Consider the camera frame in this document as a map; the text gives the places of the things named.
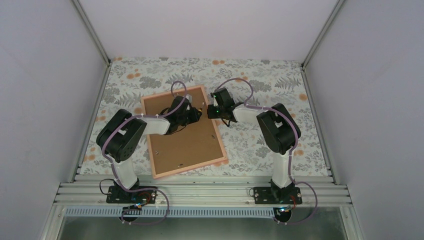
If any left aluminium corner post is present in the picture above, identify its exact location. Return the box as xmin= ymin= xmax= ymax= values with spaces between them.
xmin=71 ymin=0 xmax=111 ymax=66

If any yellow screwdriver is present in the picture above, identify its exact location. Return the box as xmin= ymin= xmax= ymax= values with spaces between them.
xmin=198 ymin=102 xmax=205 ymax=114

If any right aluminium corner post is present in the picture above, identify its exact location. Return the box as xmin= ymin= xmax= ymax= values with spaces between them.
xmin=301 ymin=0 xmax=345 ymax=71

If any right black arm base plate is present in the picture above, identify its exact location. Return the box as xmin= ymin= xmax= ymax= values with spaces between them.
xmin=248 ymin=183 xmax=303 ymax=205

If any aluminium rail base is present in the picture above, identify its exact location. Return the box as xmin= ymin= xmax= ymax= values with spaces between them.
xmin=41 ymin=174 xmax=363 ymax=240

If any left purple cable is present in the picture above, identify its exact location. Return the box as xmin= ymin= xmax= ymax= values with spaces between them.
xmin=101 ymin=80 xmax=188 ymax=193

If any purple cable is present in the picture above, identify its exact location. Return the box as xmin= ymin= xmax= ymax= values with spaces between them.
xmin=101 ymin=80 xmax=188 ymax=193
xmin=214 ymin=78 xmax=320 ymax=226

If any floral patterned table mat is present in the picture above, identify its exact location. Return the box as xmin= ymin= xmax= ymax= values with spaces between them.
xmin=80 ymin=57 xmax=328 ymax=177

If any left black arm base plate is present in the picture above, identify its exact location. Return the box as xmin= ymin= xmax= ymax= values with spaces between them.
xmin=105 ymin=186 xmax=158 ymax=205

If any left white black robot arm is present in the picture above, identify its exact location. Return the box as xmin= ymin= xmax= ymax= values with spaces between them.
xmin=96 ymin=95 xmax=203 ymax=203

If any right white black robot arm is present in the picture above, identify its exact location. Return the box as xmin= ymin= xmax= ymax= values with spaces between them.
xmin=207 ymin=87 xmax=301 ymax=204

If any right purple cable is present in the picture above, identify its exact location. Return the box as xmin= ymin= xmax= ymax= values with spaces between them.
xmin=214 ymin=78 xmax=320 ymax=226

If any pink picture frame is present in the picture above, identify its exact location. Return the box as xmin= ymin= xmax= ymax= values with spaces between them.
xmin=146 ymin=85 xmax=228 ymax=179

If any aluminium corner post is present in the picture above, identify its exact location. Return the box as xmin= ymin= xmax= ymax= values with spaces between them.
xmin=301 ymin=0 xmax=345 ymax=71
xmin=71 ymin=0 xmax=111 ymax=66

